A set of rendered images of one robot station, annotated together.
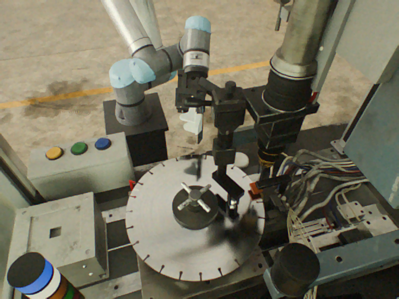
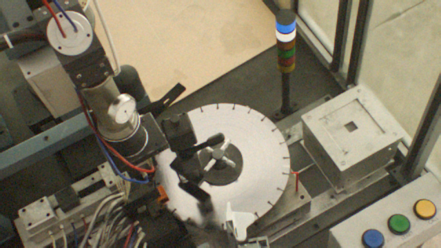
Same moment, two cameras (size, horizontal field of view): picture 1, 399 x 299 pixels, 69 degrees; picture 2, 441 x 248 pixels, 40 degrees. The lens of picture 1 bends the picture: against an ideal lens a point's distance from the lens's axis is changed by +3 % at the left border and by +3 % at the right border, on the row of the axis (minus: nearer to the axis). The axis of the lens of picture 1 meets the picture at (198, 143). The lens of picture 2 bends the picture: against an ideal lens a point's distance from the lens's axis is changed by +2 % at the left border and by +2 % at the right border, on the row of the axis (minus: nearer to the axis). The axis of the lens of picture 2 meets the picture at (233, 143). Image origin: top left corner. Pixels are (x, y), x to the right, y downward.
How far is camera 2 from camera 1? 1.16 m
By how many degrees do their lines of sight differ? 70
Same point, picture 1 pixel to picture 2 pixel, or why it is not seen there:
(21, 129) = not seen: outside the picture
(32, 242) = (364, 114)
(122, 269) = (292, 151)
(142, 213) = (268, 144)
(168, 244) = (234, 125)
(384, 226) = (33, 214)
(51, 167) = (413, 190)
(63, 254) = (329, 111)
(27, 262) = (287, 19)
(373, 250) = (67, 127)
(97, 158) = (366, 216)
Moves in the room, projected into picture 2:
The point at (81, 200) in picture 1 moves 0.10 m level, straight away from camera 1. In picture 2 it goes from (346, 158) to (383, 181)
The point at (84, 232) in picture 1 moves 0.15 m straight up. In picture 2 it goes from (323, 131) to (326, 100)
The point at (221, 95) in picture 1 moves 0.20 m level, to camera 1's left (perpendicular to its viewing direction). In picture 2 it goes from (183, 120) to (286, 95)
